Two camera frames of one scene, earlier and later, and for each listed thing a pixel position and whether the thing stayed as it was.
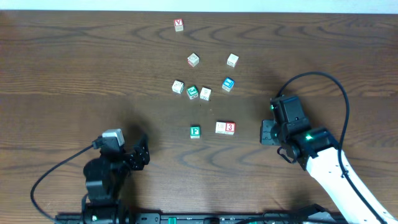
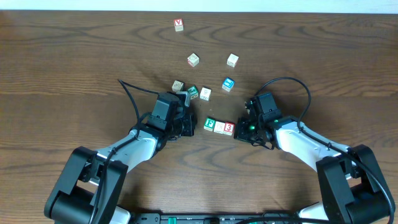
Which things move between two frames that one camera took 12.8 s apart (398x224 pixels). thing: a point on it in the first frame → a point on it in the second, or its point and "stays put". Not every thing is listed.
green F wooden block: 194,131 → 209,124
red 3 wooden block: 230,128 stays put
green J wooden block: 192,92 stays put
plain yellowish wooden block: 220,127 stays put
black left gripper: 141,157 → 193,119
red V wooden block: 178,23 stays put
